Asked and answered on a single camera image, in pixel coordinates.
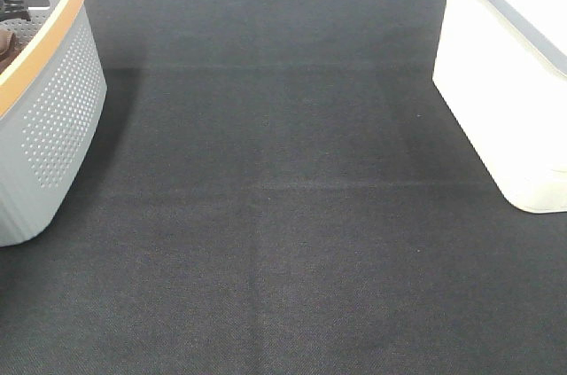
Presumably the cream white storage basket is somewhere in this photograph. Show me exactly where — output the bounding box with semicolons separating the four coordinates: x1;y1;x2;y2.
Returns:
432;0;566;213

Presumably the grey perforated basket orange rim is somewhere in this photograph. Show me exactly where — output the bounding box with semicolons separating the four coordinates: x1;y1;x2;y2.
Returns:
1;0;107;246

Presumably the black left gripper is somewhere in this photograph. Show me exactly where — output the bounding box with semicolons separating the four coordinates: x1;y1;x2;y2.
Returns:
1;0;31;22

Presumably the black table cloth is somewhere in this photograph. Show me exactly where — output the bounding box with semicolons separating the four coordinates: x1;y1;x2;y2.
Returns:
1;0;566;374

